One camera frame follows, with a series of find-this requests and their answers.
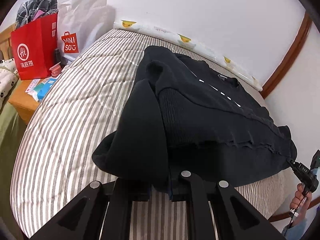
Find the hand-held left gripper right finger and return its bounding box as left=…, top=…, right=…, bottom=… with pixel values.
left=168, top=170, right=287, bottom=240

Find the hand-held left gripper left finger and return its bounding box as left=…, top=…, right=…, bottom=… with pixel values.
left=29, top=180, right=152, bottom=240

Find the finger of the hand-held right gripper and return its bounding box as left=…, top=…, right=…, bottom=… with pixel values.
left=287, top=158, right=301, bottom=175

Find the black sweatshirt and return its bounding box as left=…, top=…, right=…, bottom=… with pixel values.
left=92, top=45, right=297, bottom=194

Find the person's right forearm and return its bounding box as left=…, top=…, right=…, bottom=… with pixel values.
left=282, top=206, right=312, bottom=238

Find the person's right hand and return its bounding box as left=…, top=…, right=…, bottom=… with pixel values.
left=289, top=184, right=313, bottom=212

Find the brown wooden baseboard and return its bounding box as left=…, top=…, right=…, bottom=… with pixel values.
left=268, top=212, right=292, bottom=222

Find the striped bed mattress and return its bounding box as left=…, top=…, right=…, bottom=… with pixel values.
left=10, top=28, right=290, bottom=239

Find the blue packet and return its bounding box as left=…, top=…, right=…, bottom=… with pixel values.
left=36, top=77, right=59, bottom=100

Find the green bed sheet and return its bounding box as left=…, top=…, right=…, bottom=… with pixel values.
left=0, top=79, right=28, bottom=230

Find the wooden nightstand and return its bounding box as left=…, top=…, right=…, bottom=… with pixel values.
left=8, top=65, right=68, bottom=125

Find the white paper leaflet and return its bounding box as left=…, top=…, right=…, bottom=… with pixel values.
left=25, top=79, right=42, bottom=97

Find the black bottle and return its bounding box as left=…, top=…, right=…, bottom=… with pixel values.
left=53, top=47, right=62, bottom=65

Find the white duck-print bumper pad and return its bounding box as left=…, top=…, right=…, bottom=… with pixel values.
left=113, top=19, right=263, bottom=90

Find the white dotted blanket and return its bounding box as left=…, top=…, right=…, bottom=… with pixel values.
left=0, top=58, right=20, bottom=103

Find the red paper bag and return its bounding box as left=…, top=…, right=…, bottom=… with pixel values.
left=10, top=13, right=59, bottom=81

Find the white shopping bag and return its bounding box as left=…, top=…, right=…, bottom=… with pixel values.
left=57, top=0, right=108, bottom=63

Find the wooden headboard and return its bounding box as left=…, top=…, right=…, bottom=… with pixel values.
left=0, top=23, right=12, bottom=61

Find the plaid cloth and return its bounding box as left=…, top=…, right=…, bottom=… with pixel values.
left=15, top=0, right=59, bottom=27

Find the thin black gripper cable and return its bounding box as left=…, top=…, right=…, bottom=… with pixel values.
left=287, top=195, right=307, bottom=230

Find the brown wooden door frame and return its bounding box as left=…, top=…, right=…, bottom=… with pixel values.
left=261, top=12, right=313, bottom=98

